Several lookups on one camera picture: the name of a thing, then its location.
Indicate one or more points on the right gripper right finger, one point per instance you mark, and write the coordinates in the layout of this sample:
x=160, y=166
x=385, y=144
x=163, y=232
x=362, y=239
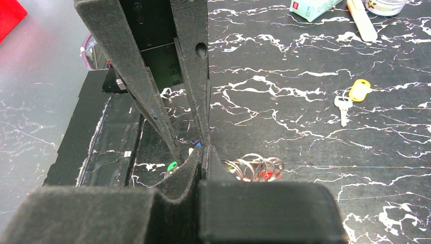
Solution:
x=233, y=211

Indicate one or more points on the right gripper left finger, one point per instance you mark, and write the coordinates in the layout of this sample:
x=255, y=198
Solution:
x=164, y=213

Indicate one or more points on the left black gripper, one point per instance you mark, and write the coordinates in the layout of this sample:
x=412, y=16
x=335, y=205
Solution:
x=137, y=36

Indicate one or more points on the green tag key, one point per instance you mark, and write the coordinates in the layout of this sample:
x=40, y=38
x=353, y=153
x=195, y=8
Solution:
x=172, y=166

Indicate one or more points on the white card box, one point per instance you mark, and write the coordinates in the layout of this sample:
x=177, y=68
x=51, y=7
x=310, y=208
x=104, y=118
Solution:
x=312, y=9

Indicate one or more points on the yellow tag key left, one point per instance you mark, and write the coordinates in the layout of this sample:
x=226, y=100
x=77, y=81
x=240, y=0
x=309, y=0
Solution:
x=357, y=93

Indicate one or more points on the orange grey marker pen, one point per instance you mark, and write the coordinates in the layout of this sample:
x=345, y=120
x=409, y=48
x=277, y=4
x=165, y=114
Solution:
x=362, y=20

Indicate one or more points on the blue white round jar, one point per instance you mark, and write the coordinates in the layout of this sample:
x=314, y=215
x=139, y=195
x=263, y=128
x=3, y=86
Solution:
x=385, y=8

